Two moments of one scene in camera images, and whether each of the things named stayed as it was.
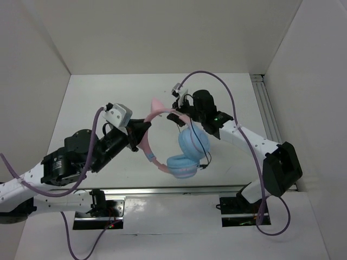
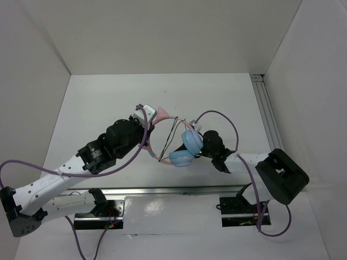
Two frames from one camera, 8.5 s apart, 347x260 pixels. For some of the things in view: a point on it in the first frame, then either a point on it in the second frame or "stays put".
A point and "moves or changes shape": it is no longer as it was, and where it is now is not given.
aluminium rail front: (152, 189) stays put
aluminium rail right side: (265, 108) stays put
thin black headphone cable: (208, 162) -> (161, 158)
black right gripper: (176, 119) -> (181, 148)
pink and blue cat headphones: (194, 145) moves or changes shape
